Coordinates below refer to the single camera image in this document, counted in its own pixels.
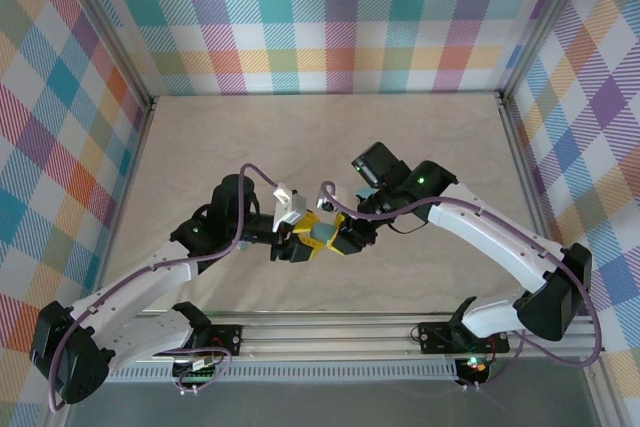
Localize controller board with lit LED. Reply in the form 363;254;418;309
458;355;490;374

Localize thin black cable loop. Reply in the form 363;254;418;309
387;214;429;237

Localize long black mount plate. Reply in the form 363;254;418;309
417;320;511;354

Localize small black mount plate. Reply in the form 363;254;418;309
207;324;245;354

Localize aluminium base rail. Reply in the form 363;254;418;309
137;309;604;363

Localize grey slotted cable duct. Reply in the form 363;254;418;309
107;364;460;384

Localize aluminium frame post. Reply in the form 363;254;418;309
497;0;604;106
49;0;157;111

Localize controller board green terminals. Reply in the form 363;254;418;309
171;354;224;384

